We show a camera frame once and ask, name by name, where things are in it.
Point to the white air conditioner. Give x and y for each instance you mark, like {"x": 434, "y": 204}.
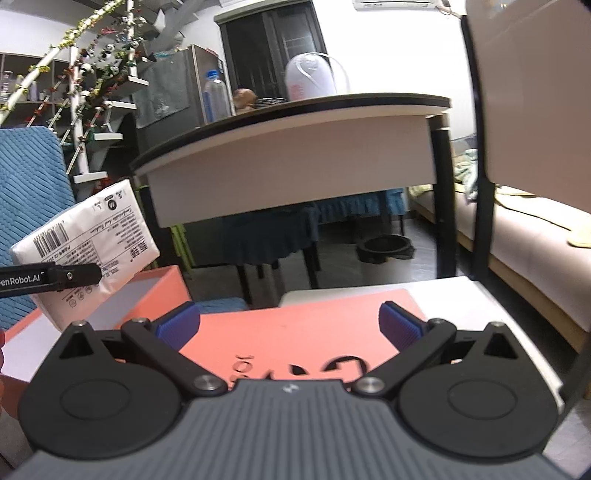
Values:
{"x": 397, "y": 3}

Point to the dark framed door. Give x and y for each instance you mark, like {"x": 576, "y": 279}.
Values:
{"x": 268, "y": 50}

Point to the grey wall shelf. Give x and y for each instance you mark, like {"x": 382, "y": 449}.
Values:
{"x": 27, "y": 83}

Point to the green stool legs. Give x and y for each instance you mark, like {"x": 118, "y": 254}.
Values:
{"x": 181, "y": 244}

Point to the brown round toy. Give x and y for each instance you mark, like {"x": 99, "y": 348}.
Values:
{"x": 244, "y": 99}

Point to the blue ribbed chair cover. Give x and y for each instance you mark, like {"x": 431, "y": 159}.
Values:
{"x": 32, "y": 194}

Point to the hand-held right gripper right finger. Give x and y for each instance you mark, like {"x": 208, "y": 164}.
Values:
{"x": 399, "y": 325}

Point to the clear plastic water bottle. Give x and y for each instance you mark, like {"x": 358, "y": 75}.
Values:
{"x": 217, "y": 97}

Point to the green crumpled cloth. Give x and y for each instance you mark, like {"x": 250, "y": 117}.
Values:
{"x": 467, "y": 170}

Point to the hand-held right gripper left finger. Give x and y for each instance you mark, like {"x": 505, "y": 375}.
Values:
{"x": 178, "y": 325}

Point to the grey cabinet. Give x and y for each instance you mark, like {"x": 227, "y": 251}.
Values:
{"x": 175, "y": 87}

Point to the white staircase with garland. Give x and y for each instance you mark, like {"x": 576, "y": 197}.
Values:
{"x": 92, "y": 78}

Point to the black trash bin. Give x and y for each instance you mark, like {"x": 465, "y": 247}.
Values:
{"x": 385, "y": 258}

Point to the white tissue packet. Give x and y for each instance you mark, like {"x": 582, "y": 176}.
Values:
{"x": 92, "y": 240}

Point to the dark shallow basket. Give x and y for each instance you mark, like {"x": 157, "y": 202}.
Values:
{"x": 271, "y": 101}

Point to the white chair with black frame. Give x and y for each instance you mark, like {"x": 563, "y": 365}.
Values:
{"x": 531, "y": 92}

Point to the dark blue skirted chair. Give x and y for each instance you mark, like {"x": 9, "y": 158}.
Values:
{"x": 272, "y": 235}

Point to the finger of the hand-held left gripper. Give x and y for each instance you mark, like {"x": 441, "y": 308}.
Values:
{"x": 78, "y": 274}

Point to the orange box lid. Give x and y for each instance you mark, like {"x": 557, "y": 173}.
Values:
{"x": 300, "y": 337}

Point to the orange cardboard box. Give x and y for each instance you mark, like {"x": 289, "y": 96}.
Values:
{"x": 138, "y": 295}

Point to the white table with black top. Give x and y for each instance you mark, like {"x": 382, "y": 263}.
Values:
{"x": 300, "y": 152}

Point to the yellow cushion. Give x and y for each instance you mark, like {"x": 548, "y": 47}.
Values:
{"x": 581, "y": 237}

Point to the beige sofa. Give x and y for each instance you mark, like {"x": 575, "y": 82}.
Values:
{"x": 531, "y": 258}

